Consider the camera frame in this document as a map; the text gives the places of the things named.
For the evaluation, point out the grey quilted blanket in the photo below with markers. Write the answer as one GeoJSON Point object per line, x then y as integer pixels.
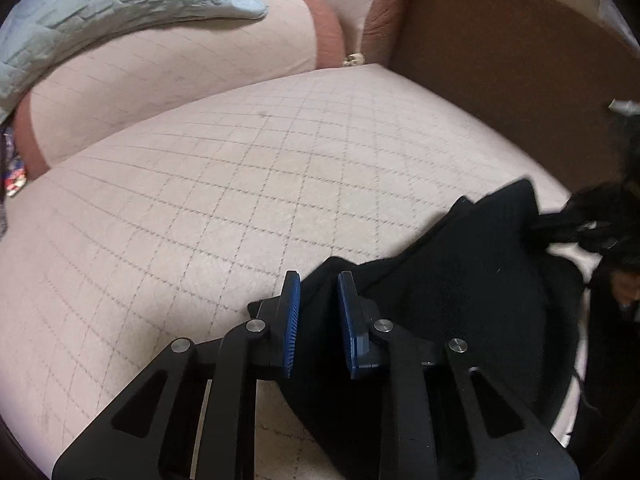
{"type": "Point", "coordinates": [100, 5]}

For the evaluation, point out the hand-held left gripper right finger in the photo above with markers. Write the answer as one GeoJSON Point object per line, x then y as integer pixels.
{"type": "Point", "coordinates": [350, 330]}

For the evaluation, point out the person's right hand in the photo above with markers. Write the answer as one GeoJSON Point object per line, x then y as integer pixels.
{"type": "Point", "coordinates": [627, 292]}

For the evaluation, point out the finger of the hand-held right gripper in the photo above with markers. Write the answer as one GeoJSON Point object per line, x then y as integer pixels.
{"type": "Point", "coordinates": [595, 197]}
{"type": "Point", "coordinates": [565, 235]}

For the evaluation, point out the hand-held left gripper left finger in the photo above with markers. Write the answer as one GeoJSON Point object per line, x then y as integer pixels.
{"type": "Point", "coordinates": [290, 330]}

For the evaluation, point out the black pants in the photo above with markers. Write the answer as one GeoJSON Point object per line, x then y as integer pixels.
{"type": "Point", "coordinates": [475, 285]}

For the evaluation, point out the pink quilted sofa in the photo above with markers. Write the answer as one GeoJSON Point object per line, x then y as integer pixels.
{"type": "Point", "coordinates": [200, 185]}

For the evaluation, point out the red and blue packet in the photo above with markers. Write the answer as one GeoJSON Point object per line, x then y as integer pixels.
{"type": "Point", "coordinates": [12, 177]}

